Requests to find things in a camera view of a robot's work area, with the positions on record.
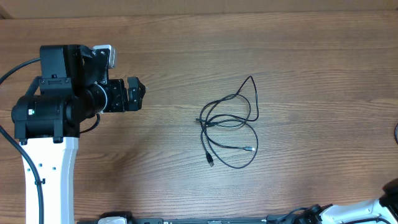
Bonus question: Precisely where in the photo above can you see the black USB cables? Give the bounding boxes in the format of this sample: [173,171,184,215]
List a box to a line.
[195,75,260,170]

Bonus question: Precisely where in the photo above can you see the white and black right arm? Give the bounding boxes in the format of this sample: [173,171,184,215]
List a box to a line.
[292,179,397,224]

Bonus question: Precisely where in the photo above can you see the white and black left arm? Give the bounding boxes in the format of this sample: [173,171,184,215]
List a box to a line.
[11,45,146,223]

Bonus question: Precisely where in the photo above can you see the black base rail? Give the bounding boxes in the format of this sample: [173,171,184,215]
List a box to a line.
[76,211,299,224]

